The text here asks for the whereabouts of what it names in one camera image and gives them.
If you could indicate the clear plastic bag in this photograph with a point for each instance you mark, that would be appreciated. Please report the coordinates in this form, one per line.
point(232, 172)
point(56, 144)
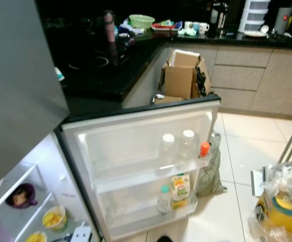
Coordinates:
point(287, 176)

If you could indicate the grey fridge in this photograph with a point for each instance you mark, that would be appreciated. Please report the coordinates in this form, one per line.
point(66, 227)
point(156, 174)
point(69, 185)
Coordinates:
point(20, 75)

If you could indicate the white lined fridge door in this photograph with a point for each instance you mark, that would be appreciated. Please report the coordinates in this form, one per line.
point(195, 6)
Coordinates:
point(136, 136)

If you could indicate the purple cup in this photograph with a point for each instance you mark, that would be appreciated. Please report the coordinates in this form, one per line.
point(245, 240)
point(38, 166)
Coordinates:
point(30, 194)

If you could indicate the white teal charger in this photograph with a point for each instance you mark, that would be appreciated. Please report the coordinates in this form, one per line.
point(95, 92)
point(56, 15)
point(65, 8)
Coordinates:
point(60, 74)

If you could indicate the yellow cup noodles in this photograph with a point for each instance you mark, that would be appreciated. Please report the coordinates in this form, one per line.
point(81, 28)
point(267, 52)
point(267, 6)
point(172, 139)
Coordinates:
point(36, 237)
point(54, 219)

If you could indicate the black induction hob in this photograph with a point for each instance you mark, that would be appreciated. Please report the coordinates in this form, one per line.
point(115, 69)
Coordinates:
point(116, 55)

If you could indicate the pink tumbler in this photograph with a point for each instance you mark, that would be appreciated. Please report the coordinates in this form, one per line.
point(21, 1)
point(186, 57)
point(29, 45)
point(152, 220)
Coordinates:
point(108, 27)

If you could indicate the white blue cloth pile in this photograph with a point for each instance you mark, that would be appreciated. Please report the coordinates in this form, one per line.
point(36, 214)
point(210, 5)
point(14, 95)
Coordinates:
point(123, 27)

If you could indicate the clear bottle white cap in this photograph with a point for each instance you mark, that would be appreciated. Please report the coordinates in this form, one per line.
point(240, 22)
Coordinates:
point(168, 139)
point(188, 135)

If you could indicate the green bowl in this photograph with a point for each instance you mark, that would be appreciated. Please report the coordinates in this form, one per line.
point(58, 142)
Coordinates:
point(141, 21)

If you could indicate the clear bottle green cap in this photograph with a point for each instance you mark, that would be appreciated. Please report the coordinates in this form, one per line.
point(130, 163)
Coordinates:
point(164, 199)

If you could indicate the brown cardboard box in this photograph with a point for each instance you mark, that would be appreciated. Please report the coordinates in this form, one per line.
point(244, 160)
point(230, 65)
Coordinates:
point(180, 80)

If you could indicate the red tray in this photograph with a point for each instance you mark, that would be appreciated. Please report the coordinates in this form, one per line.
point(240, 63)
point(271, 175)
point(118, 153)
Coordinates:
point(163, 25)

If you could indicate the yellow juice carton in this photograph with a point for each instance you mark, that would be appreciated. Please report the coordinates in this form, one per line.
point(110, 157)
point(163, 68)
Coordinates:
point(180, 189)

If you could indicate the black robot foot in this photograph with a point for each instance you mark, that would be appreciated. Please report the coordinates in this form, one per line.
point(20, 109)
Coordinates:
point(164, 239)

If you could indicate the red capped sauce bottle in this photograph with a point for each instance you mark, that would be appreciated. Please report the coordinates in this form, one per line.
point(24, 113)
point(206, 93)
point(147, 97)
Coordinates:
point(204, 148)

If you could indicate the white mug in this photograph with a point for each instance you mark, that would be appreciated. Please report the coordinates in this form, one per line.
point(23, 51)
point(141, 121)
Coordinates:
point(188, 26)
point(203, 27)

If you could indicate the grey green sack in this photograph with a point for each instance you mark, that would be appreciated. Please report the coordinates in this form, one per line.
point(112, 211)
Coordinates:
point(211, 176)

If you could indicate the black coffee machine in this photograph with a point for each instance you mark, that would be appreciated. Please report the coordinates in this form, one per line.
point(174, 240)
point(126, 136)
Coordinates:
point(219, 17)

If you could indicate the white plate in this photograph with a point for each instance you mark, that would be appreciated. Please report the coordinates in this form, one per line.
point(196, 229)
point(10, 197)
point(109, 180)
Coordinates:
point(256, 34)

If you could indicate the black topped kitchen counter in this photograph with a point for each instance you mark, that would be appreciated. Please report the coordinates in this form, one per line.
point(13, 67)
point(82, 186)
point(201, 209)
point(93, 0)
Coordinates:
point(267, 80)

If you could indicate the white drawer tower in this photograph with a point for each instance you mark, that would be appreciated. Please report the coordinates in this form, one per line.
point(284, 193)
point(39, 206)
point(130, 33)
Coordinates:
point(256, 15)

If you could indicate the grey steel kettle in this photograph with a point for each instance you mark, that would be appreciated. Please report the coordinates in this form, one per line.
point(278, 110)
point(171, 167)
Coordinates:
point(284, 21)

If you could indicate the yellow tub teal lid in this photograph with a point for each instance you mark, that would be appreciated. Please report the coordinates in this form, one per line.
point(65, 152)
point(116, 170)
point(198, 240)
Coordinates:
point(287, 214)

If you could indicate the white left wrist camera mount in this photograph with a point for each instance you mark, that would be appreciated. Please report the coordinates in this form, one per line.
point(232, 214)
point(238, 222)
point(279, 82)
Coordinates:
point(81, 234)

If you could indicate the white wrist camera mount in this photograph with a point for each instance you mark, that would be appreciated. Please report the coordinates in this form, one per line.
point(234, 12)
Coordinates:
point(81, 234)
point(259, 180)

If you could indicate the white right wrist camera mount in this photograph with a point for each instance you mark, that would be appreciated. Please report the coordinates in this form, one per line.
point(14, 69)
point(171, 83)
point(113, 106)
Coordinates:
point(259, 180)

